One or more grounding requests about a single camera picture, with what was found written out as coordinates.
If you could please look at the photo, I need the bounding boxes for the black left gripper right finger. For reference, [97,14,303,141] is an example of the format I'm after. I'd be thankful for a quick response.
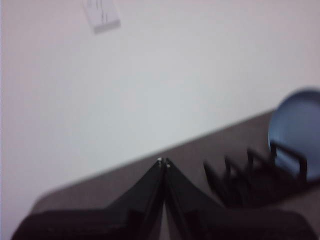
[164,157,319,240]

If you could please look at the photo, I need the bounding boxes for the blue plate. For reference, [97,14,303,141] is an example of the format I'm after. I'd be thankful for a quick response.
[267,86,320,182]

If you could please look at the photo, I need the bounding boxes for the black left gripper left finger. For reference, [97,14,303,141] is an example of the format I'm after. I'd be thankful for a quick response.
[11,157,166,240]

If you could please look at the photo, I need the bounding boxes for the black plate rack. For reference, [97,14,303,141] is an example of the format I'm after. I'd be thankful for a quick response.
[202,141,320,208]

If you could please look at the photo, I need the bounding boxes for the white wall socket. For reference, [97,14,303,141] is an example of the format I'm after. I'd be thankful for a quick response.
[83,0,122,35]

